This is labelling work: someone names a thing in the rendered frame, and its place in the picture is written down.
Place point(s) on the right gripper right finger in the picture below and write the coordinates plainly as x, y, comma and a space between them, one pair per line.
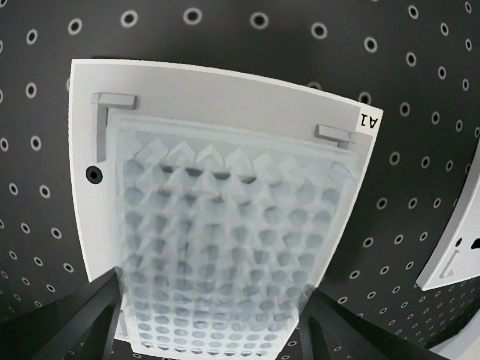
360, 338

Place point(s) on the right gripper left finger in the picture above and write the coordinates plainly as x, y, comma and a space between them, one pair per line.
50, 331

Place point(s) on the black perforated breadboard plate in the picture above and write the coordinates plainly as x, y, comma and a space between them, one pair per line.
417, 60

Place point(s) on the clear well plate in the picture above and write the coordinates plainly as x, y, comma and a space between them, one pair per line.
192, 302

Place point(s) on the white plate holder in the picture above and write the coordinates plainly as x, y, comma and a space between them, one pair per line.
459, 245
101, 88

